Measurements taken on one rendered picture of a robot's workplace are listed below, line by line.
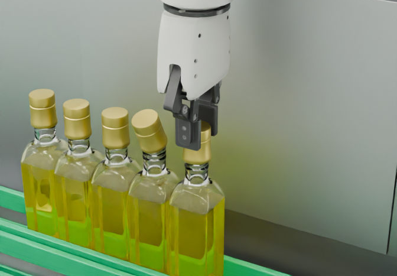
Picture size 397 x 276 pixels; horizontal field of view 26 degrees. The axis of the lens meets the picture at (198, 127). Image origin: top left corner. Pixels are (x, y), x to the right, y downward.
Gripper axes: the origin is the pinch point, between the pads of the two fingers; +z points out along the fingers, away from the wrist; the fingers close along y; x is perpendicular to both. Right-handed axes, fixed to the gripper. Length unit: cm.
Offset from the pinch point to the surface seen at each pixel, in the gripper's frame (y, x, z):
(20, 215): -3.2, -32.2, 24.4
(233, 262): -3.2, 3.8, 20.5
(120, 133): 1.3, -10.2, 3.0
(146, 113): 1.2, -6.4, -0.6
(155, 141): 1.9, -4.6, 2.4
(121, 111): -0.2, -10.8, 0.8
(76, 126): 1.9, -16.5, 3.3
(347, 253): -15.0, 15.4, 22.6
